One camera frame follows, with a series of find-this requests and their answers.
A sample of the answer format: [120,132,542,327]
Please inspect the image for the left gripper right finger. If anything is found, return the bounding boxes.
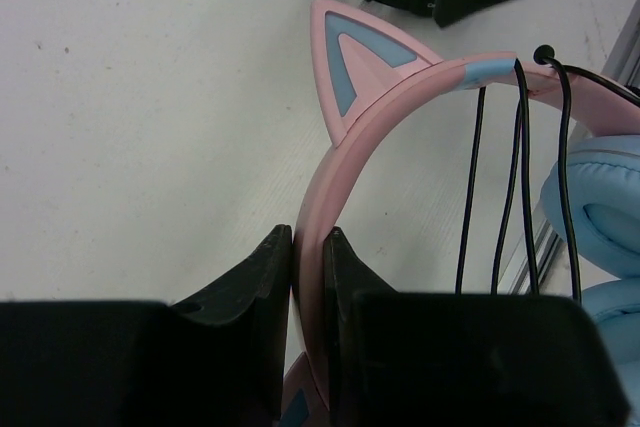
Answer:
[322,228,631,426]

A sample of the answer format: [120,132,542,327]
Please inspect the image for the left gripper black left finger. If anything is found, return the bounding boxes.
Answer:
[1,225,293,426]

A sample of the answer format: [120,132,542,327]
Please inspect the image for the thin black audio cable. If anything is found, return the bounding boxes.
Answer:
[454,44,640,306]

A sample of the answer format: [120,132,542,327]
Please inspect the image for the pink blue cat-ear headphones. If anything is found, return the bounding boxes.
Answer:
[281,0,639,426]

